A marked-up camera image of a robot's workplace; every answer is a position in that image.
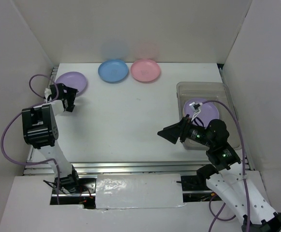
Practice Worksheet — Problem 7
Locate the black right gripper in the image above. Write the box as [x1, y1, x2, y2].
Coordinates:
[157, 114, 213, 147]

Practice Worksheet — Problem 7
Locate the purple plate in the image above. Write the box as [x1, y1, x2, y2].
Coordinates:
[56, 72, 88, 96]
[183, 98, 220, 127]

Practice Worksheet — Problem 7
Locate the blue plastic plate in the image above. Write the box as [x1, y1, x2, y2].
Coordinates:
[98, 59, 129, 83]

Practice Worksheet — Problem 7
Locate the pink plastic plate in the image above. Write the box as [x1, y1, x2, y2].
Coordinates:
[130, 59, 161, 83]

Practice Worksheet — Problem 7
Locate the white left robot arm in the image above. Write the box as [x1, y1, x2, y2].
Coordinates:
[21, 83, 81, 193]

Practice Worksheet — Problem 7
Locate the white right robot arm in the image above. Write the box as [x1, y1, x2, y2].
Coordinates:
[157, 116, 281, 232]

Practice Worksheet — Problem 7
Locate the clear plastic bin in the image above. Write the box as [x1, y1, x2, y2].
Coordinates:
[176, 82, 241, 150]

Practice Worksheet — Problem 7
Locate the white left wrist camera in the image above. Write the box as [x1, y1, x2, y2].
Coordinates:
[44, 88, 52, 102]

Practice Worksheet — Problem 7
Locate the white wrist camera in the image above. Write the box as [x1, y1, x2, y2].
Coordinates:
[44, 88, 52, 102]
[189, 102, 202, 120]

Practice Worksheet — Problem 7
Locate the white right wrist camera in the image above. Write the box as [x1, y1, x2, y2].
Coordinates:
[189, 102, 202, 120]

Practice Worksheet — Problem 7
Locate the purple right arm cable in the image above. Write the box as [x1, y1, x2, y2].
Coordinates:
[198, 100, 250, 232]

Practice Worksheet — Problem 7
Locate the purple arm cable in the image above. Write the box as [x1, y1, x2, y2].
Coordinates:
[0, 74, 61, 203]
[198, 100, 250, 232]

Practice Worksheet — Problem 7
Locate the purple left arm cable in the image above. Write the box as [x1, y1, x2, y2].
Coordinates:
[0, 74, 61, 203]

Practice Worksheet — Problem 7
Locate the aluminium rail frame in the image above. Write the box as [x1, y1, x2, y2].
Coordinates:
[22, 161, 228, 177]

